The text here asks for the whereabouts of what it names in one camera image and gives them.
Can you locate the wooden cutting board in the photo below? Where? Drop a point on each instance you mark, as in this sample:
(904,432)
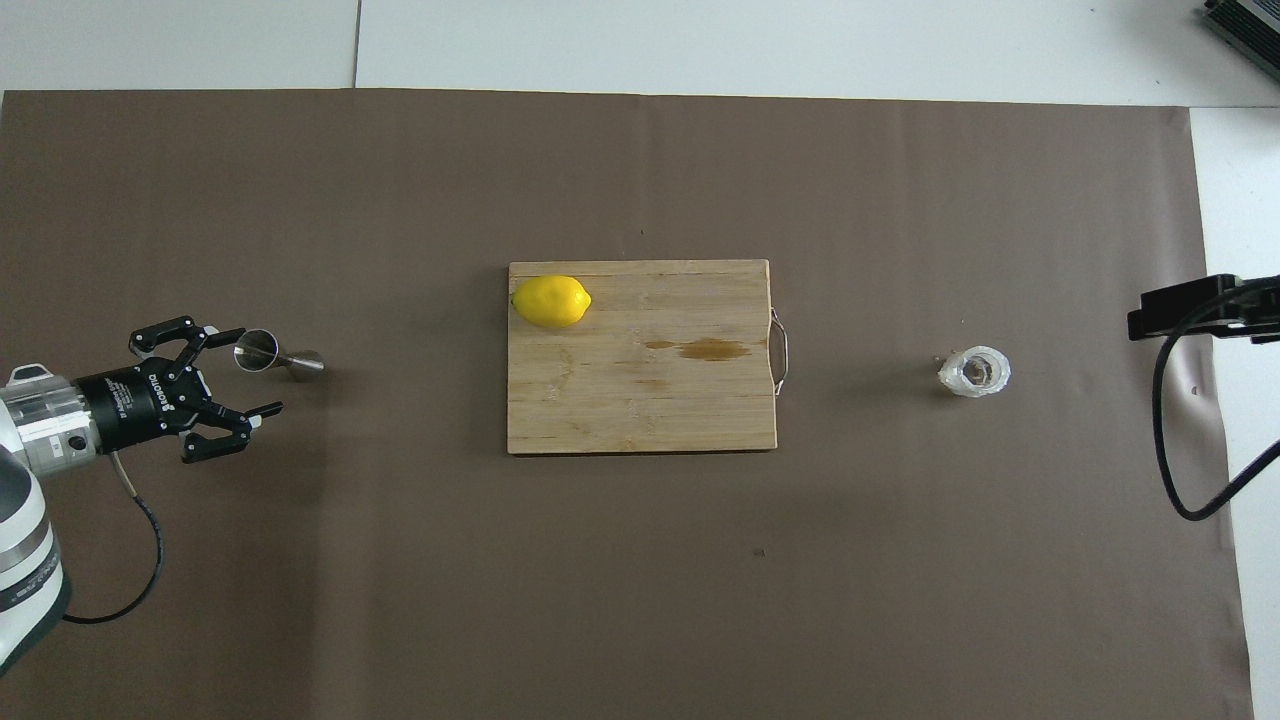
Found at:
(640,410)

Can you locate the grey ribbed device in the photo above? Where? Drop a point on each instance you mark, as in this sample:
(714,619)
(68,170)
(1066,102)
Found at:
(1250,22)

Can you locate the clear plastic cup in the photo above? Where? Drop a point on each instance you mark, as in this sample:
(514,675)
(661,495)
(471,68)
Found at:
(975,385)

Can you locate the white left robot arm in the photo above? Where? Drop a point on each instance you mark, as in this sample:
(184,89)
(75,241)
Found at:
(25,540)

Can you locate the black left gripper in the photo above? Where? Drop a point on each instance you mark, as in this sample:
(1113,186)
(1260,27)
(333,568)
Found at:
(145,405)

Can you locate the steel jigger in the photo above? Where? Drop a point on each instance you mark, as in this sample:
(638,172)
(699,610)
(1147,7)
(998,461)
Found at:
(258,350)

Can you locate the brown paper mat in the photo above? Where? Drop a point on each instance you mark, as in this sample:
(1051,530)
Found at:
(400,200)

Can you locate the yellow lemon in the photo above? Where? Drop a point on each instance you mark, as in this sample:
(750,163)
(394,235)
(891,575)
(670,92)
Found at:
(550,302)

